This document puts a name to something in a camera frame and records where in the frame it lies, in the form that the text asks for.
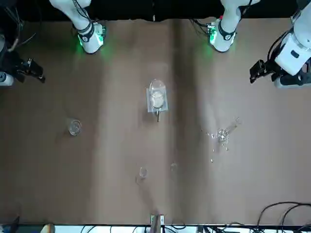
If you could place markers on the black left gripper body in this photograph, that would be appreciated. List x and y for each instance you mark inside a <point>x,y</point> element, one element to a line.
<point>271,66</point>

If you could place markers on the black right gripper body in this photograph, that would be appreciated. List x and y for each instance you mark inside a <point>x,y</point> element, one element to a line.
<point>12,63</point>

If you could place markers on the glass conical flask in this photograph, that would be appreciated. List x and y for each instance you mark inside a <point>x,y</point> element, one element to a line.
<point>74,127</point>

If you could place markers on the glass graduated cylinder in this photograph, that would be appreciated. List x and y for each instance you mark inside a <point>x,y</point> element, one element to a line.
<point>222,134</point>

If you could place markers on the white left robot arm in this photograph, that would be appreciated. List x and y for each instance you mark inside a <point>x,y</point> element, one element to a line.
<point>224,36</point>

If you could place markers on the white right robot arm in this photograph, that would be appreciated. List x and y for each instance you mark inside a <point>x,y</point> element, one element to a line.
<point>90,41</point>

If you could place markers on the large beaker with white powder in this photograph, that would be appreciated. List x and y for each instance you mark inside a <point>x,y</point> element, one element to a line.
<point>158,97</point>

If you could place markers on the clear plate tripod stand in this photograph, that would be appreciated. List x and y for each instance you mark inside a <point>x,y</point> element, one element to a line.
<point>148,109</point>

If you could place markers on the small glass beaker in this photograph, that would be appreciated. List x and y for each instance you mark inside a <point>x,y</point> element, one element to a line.
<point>143,172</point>
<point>174,167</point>

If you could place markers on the aluminium profile post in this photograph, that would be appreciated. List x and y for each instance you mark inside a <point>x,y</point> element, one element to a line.
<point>156,222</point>

